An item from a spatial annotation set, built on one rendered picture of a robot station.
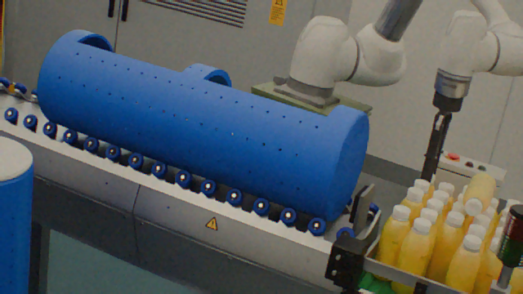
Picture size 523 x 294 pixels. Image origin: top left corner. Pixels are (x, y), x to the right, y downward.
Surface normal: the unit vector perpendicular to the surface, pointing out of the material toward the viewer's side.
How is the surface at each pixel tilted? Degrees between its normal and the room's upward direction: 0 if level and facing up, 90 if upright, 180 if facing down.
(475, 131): 90
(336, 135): 43
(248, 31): 90
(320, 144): 55
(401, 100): 90
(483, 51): 89
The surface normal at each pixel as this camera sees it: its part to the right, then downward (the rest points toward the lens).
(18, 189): 0.90, 0.29
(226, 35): -0.46, 0.24
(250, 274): -0.45, 0.55
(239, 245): -0.34, -0.07
